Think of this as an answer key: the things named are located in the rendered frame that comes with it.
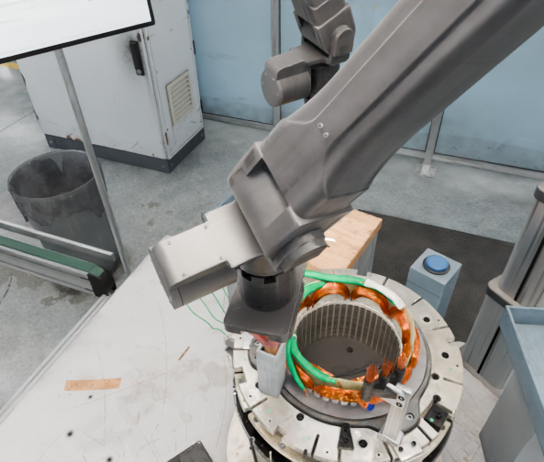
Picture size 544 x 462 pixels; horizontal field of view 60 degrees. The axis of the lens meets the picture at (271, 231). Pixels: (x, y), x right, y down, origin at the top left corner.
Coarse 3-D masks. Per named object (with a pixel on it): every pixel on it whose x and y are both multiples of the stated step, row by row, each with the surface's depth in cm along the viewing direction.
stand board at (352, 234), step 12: (348, 216) 94; (360, 216) 94; (372, 216) 93; (336, 228) 91; (348, 228) 91; (360, 228) 91; (372, 228) 91; (336, 240) 88; (348, 240) 88; (360, 240) 88; (324, 252) 86; (336, 252) 86; (348, 252) 86; (360, 252) 87; (312, 264) 84; (324, 264) 83; (336, 264) 83; (348, 264) 83
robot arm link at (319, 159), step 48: (432, 0) 21; (480, 0) 20; (528, 0) 19; (384, 48) 23; (432, 48) 22; (480, 48) 21; (336, 96) 26; (384, 96) 24; (432, 96) 23; (288, 144) 29; (336, 144) 27; (384, 144) 27; (240, 192) 34; (288, 192) 30; (336, 192) 29; (288, 240) 33
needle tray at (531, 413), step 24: (504, 312) 76; (528, 312) 76; (504, 336) 76; (528, 336) 76; (528, 360) 72; (528, 384) 67; (504, 408) 78; (528, 408) 66; (480, 432) 88; (504, 432) 77; (528, 432) 69; (504, 456) 77; (528, 456) 72
